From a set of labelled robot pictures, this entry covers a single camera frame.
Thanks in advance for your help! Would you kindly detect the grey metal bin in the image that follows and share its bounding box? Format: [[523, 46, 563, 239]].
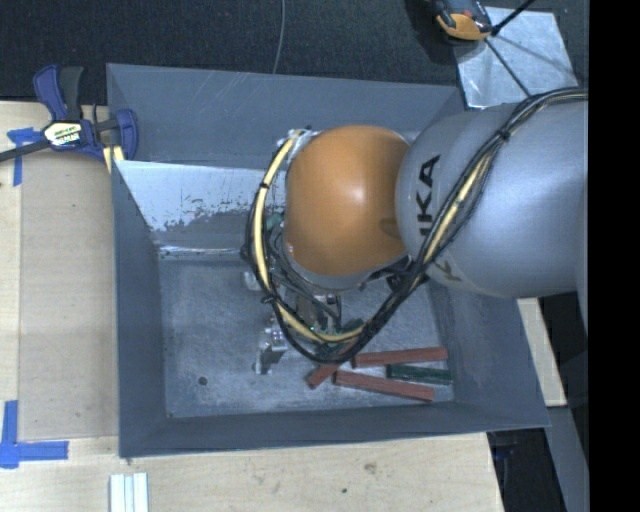
[[105, 62, 552, 459]]

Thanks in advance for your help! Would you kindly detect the dark green flat block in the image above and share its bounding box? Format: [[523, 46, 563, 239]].
[[385, 363, 454, 387]]

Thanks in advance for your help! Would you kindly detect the red-brown flat block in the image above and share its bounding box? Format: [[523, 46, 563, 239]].
[[351, 346, 449, 370], [333, 369, 437, 403], [306, 361, 347, 390]]

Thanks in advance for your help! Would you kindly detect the pale wood board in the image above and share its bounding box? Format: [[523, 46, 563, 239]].
[[17, 103, 121, 442]]

